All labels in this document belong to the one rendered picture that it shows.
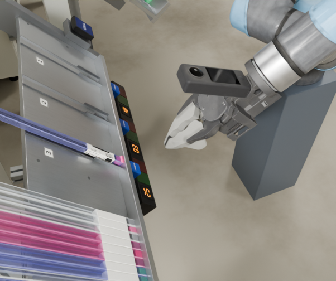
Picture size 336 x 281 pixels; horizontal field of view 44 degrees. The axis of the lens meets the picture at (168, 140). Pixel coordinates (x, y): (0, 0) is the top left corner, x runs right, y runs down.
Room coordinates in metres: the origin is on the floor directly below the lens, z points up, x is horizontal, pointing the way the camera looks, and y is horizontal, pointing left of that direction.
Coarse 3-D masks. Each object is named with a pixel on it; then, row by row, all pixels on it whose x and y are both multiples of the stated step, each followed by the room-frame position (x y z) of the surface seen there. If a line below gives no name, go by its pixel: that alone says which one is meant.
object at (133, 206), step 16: (96, 64) 0.71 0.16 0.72; (112, 96) 0.60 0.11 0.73; (112, 112) 0.56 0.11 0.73; (112, 128) 0.52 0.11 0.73; (112, 144) 0.48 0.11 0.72; (128, 160) 0.44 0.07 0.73; (128, 176) 0.40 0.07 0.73; (128, 192) 0.37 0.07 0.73; (128, 208) 0.34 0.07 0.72; (144, 224) 0.31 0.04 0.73; (144, 240) 0.28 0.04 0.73; (144, 256) 0.26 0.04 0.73
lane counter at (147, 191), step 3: (141, 186) 0.43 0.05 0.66; (144, 186) 0.43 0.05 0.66; (141, 189) 0.42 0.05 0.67; (144, 189) 0.42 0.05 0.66; (147, 189) 0.43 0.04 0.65; (150, 189) 0.43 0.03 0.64; (144, 192) 0.41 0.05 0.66; (147, 192) 0.42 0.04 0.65; (150, 192) 0.42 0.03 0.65; (144, 195) 0.41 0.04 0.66; (147, 195) 0.41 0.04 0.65; (150, 195) 0.41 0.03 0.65; (147, 198) 0.40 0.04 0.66; (150, 198) 0.41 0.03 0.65
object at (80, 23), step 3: (75, 18) 0.76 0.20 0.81; (78, 18) 0.76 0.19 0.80; (78, 21) 0.75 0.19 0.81; (81, 21) 0.76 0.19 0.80; (78, 24) 0.74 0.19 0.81; (81, 24) 0.75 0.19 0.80; (84, 24) 0.76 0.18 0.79; (81, 27) 0.74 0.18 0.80; (84, 27) 0.75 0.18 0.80; (87, 27) 0.76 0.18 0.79; (90, 27) 0.77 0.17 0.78; (84, 30) 0.73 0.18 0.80; (87, 30) 0.74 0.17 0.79; (90, 30) 0.75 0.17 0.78; (90, 33) 0.74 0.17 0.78
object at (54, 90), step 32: (32, 32) 0.67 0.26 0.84; (32, 64) 0.57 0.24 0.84; (64, 64) 0.64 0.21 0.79; (32, 96) 0.49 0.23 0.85; (64, 96) 0.54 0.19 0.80; (96, 96) 0.60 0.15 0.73; (64, 128) 0.45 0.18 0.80; (96, 128) 0.50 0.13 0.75; (32, 160) 0.35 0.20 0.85; (64, 160) 0.38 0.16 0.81; (96, 160) 0.42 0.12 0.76; (64, 192) 0.32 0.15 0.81; (96, 192) 0.35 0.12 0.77
